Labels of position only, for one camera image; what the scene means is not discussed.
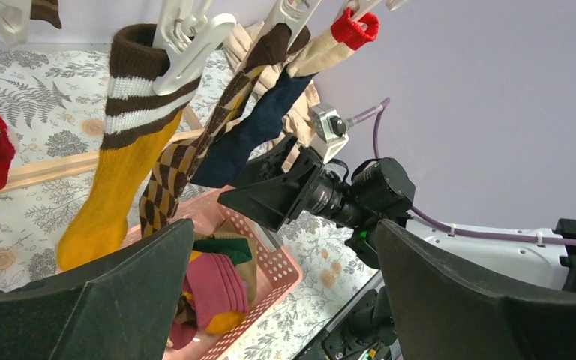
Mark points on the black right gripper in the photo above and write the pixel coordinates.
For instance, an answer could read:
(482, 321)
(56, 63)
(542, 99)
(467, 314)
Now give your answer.
(271, 197)

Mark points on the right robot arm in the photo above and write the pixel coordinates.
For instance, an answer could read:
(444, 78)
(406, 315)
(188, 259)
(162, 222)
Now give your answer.
(378, 189)

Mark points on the pink plastic basket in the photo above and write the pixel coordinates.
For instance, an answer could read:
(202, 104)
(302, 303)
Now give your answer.
(277, 274)

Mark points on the dark argyle sock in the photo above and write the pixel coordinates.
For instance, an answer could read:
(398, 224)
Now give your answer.
(180, 160)

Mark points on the beige crumpled cloth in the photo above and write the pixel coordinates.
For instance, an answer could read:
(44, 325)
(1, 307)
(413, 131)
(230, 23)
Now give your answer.
(297, 121)

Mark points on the wooden hanger stand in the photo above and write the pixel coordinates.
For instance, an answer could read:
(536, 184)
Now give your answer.
(44, 171)

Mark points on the white plastic sock hanger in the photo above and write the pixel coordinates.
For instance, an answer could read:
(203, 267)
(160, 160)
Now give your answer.
(182, 31)

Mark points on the brown striped sock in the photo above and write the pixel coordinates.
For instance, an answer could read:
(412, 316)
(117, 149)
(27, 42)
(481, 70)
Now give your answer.
(47, 11)

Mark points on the mustard brown cuffed sock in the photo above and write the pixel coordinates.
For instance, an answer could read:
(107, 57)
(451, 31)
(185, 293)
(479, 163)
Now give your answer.
(138, 124)

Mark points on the green sock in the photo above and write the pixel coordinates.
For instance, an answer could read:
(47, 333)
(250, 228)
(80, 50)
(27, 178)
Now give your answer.
(237, 249)

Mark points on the navy bear sock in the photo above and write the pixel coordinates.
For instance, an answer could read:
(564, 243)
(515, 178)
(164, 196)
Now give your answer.
(268, 109)

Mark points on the brown argyle sock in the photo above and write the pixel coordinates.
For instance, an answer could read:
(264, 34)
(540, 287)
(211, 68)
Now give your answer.
(184, 312)

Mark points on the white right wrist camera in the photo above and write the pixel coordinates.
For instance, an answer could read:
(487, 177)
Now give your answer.
(330, 131)

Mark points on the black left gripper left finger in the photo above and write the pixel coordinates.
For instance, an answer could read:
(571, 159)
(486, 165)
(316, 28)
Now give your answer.
(120, 306)

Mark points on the floral table mat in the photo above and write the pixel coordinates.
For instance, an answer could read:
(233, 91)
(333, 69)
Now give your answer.
(55, 104)

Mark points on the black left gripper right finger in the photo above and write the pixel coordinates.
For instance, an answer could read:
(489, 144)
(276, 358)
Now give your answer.
(446, 307)

